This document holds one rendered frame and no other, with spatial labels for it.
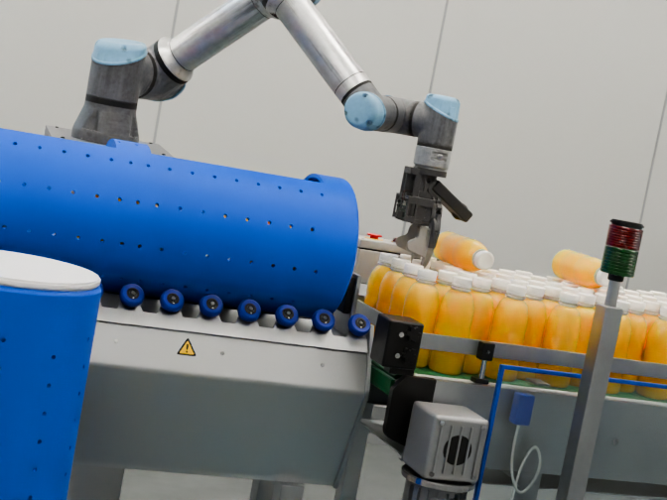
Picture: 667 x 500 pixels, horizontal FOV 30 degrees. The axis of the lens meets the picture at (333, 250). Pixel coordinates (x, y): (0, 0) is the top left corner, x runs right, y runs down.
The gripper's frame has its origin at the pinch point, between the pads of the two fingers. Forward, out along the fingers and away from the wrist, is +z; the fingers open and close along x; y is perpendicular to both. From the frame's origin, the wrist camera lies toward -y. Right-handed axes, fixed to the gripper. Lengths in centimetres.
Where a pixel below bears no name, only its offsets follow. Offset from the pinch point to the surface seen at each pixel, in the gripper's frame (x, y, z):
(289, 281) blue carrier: 19.0, 34.4, 5.1
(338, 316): 4.9, 17.9, 12.8
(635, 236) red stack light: 45, -21, -15
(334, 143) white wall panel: -268, -69, -18
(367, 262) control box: -17.9, 4.9, 3.3
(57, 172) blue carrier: 18, 80, -8
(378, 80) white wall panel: -267, -83, -48
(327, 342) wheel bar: 17.7, 24.2, 16.0
